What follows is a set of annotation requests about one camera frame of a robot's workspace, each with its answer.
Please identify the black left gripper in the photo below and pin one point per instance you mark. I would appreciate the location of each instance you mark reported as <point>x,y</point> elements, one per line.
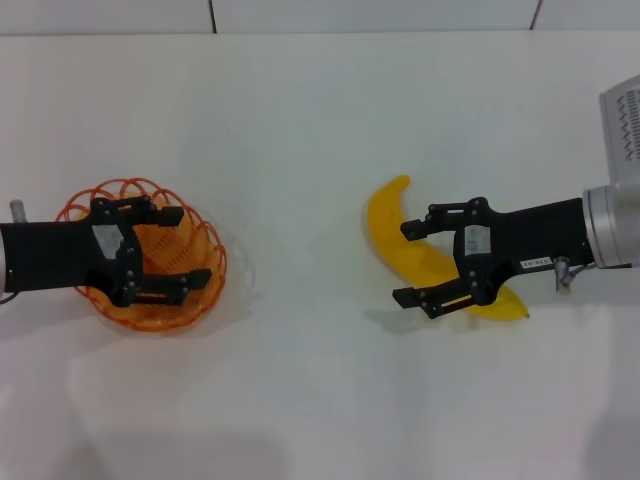
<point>50,255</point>

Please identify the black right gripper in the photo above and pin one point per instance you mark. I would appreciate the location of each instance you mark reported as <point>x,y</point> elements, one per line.
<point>530,235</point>

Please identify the yellow plastic banana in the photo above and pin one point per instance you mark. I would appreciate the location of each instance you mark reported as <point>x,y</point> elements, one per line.
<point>385,220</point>

